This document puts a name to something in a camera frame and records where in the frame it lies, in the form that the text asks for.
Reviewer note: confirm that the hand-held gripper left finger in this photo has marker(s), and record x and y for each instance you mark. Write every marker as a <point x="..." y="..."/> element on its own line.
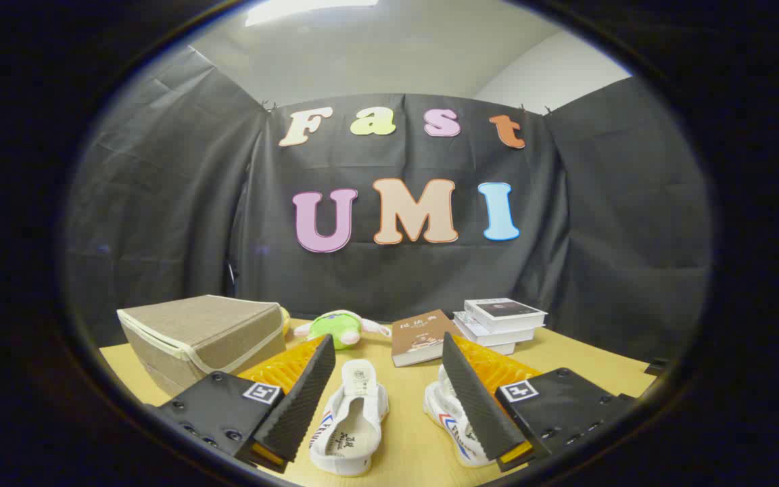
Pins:
<point x="301" y="406"/>

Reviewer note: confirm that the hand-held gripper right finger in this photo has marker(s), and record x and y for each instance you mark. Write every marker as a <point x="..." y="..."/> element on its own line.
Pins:
<point x="477" y="406"/>

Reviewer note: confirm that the white canvas shoe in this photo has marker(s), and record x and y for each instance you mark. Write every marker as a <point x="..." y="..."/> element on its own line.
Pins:
<point x="349" y="433"/>
<point x="447" y="419"/>

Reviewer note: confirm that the beige fabric storage box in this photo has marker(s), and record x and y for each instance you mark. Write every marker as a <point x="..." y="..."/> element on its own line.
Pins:
<point x="200" y="331"/>

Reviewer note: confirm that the thick white book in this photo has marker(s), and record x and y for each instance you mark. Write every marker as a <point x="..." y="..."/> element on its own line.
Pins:
<point x="477" y="333"/>

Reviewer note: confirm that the green and pink plush toy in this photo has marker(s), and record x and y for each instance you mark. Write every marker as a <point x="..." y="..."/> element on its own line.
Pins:
<point x="335" y="328"/>

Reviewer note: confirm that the yellow plush toy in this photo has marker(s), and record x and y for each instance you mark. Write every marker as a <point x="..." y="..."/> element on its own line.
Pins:
<point x="285" y="321"/>

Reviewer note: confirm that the brown cover book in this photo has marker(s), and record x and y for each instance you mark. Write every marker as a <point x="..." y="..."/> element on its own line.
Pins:
<point x="420" y="331"/>

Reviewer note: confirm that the black backdrop cloth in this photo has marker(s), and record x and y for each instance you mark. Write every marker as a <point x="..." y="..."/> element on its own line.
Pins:
<point x="159" y="203"/>

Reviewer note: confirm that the ceiling light panel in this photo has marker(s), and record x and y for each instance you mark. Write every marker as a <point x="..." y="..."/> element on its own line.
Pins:
<point x="295" y="10"/>

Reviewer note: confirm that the small black bracket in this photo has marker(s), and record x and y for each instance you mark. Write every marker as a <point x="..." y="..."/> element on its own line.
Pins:
<point x="656" y="366"/>

